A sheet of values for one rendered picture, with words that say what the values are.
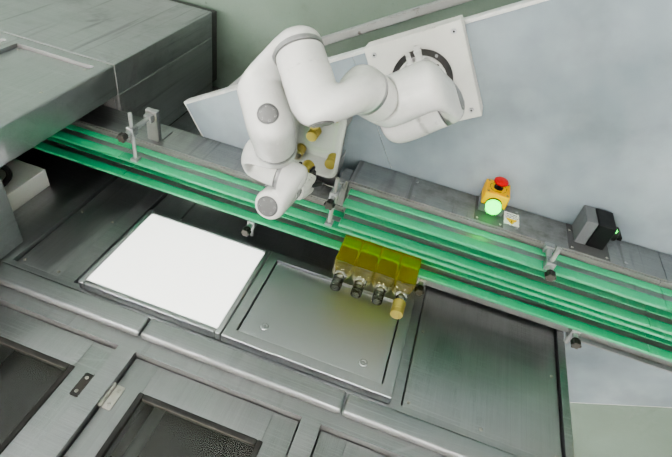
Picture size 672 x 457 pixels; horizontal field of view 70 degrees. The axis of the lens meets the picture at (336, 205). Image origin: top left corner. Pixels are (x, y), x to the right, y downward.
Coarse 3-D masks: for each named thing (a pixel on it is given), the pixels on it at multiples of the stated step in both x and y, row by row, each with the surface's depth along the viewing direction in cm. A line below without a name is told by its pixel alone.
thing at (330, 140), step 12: (300, 132) 148; (324, 132) 145; (336, 132) 144; (312, 144) 149; (324, 144) 148; (336, 144) 146; (312, 156) 151; (324, 156) 150; (336, 156) 140; (324, 168) 147; (336, 168) 143
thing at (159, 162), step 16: (64, 128) 157; (80, 128) 158; (80, 144) 152; (96, 144) 153; (112, 144) 154; (128, 144) 155; (128, 160) 149; (144, 160) 150; (160, 160) 152; (176, 160) 153; (176, 176) 147; (192, 176) 148; (208, 176) 149; (224, 176) 150; (224, 192) 145; (240, 192) 146; (256, 192) 147; (288, 208) 143; (304, 208) 145; (320, 208) 146; (320, 224) 141; (336, 224) 141; (368, 240) 139; (416, 256) 137; (464, 272) 135; (512, 288) 133; (528, 288) 133; (560, 304) 132; (576, 304) 131; (608, 320) 130; (624, 320) 130; (656, 336) 128
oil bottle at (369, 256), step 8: (368, 248) 138; (376, 248) 138; (360, 256) 135; (368, 256) 135; (376, 256) 136; (360, 264) 132; (368, 264) 133; (376, 264) 134; (360, 272) 131; (368, 272) 131; (352, 280) 133; (368, 280) 131
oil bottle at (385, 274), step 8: (384, 248) 139; (384, 256) 136; (392, 256) 137; (400, 256) 137; (384, 264) 134; (392, 264) 134; (376, 272) 131; (384, 272) 131; (392, 272) 132; (376, 280) 130; (384, 280) 130; (392, 280) 130
